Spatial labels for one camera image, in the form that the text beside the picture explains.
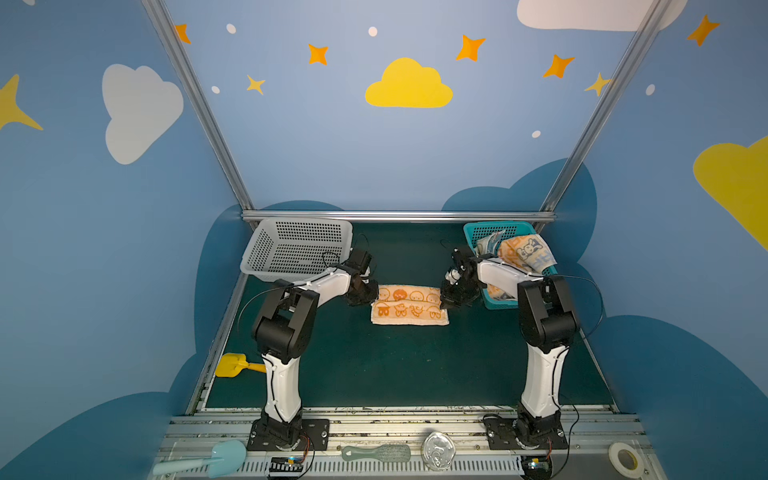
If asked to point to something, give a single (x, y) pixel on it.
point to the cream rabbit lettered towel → (527, 251)
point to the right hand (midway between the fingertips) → (442, 302)
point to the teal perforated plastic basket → (509, 229)
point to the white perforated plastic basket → (281, 250)
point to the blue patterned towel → (489, 244)
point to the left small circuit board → (286, 464)
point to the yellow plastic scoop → (230, 365)
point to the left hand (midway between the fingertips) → (374, 296)
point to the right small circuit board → (536, 467)
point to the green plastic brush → (383, 453)
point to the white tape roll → (613, 453)
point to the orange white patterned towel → (401, 304)
